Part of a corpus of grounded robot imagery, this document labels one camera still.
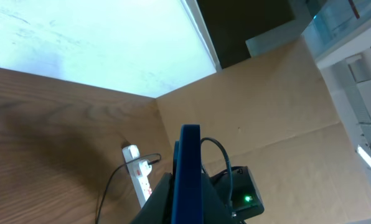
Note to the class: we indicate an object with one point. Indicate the blue Galaxy smartphone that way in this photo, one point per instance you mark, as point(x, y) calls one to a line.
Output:
point(187, 205)

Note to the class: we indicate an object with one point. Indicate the white USB charger plug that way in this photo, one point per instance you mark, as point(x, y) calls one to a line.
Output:
point(141, 168)

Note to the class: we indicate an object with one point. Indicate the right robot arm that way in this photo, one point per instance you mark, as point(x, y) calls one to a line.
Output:
point(246, 198)

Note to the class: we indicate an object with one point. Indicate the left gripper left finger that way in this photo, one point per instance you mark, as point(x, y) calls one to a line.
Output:
point(158, 208)

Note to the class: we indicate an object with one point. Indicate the white power strip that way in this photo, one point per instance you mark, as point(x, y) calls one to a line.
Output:
point(142, 186)

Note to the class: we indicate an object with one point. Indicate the brown cardboard side panel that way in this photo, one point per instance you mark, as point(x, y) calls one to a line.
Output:
point(274, 114)

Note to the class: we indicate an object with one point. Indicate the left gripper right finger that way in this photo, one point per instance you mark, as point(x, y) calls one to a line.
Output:
point(214, 210)

